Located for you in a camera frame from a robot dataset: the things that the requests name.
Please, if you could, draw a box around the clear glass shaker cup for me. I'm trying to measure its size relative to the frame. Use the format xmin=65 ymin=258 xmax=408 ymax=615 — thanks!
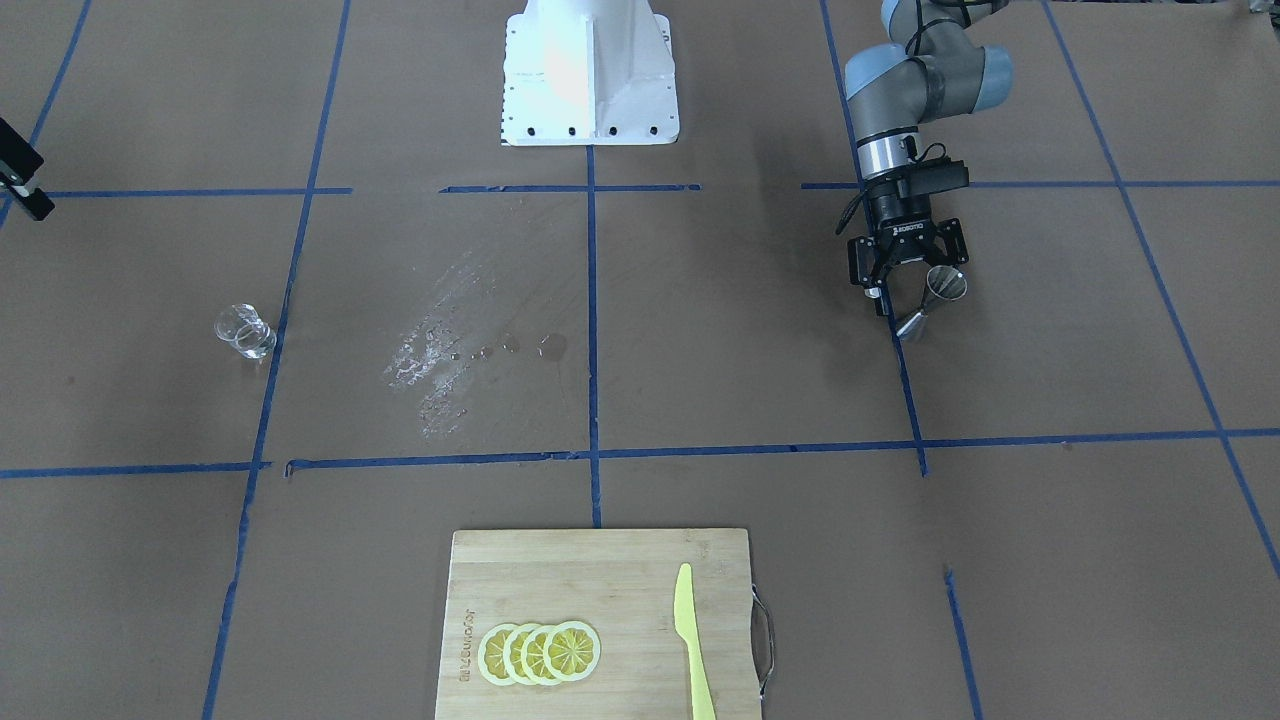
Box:
xmin=212 ymin=304 xmax=276 ymax=360

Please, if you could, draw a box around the yellow plastic knife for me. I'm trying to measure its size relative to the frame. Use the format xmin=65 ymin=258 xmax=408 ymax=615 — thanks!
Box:
xmin=673 ymin=562 xmax=716 ymax=719

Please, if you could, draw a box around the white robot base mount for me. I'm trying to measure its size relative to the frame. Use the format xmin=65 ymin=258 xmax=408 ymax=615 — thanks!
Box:
xmin=500 ymin=1 xmax=681 ymax=147

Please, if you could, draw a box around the lemon slice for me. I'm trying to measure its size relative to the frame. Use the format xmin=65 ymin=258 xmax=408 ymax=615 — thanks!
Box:
xmin=520 ymin=625 xmax=559 ymax=685
xmin=500 ymin=623 xmax=538 ymax=685
xmin=477 ymin=623 xmax=516 ymax=687
xmin=541 ymin=620 xmax=602 ymax=683

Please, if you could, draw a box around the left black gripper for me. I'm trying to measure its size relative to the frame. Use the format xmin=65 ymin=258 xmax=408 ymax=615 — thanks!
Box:
xmin=847 ymin=179 xmax=969 ymax=318

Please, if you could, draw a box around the bamboo cutting board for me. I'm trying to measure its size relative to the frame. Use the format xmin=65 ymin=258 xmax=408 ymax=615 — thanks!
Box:
xmin=434 ymin=528 xmax=763 ymax=719

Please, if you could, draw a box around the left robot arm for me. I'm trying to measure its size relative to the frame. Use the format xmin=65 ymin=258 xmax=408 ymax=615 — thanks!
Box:
xmin=837 ymin=1 xmax=1014 ymax=316

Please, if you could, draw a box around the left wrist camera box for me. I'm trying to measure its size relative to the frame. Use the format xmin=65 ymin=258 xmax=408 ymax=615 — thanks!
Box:
xmin=895 ymin=158 xmax=970 ymax=199

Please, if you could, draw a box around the steel double jigger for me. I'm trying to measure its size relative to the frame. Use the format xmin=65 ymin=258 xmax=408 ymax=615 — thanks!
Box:
xmin=893 ymin=265 xmax=969 ymax=342

